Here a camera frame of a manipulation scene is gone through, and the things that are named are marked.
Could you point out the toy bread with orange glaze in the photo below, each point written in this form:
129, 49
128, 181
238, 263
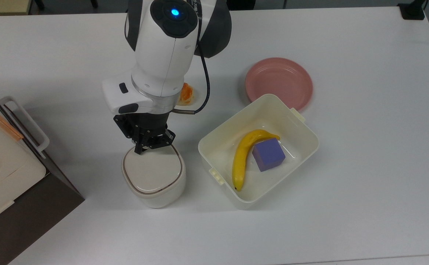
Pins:
187, 94

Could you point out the yellow toy banana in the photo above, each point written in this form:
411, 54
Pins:
241, 158

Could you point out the purple cube block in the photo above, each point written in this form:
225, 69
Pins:
269, 154

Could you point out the small white lidded trash can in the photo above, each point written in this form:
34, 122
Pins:
153, 176

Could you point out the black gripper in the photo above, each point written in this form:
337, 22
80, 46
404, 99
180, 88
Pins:
146, 123

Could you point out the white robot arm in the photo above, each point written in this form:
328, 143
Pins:
166, 51

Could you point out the pink plastic plate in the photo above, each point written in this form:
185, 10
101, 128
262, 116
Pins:
279, 81

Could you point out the black corner table clamp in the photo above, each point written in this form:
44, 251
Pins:
413, 10

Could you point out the cream plastic storage bin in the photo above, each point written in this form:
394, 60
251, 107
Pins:
299, 147

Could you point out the light wooden desk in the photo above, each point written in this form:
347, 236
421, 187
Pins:
3, 5

